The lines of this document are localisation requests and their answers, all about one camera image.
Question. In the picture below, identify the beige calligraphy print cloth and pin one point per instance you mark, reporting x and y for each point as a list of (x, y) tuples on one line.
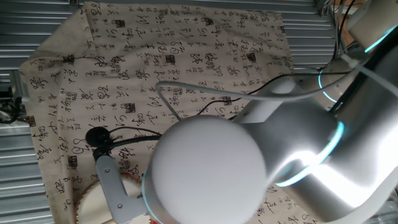
[(155, 46)]

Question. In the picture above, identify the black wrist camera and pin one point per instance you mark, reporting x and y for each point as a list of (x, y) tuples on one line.
[(97, 136)]

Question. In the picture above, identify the grey metal camera bracket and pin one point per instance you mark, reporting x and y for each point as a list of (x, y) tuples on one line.
[(113, 186)]

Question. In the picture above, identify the red drum with white skin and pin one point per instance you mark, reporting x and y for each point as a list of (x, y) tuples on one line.
[(90, 199)]

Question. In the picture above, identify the white zip tie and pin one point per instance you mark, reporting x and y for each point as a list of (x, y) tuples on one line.
[(370, 70)]

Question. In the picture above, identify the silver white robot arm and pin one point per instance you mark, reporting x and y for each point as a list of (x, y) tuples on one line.
[(295, 140)]

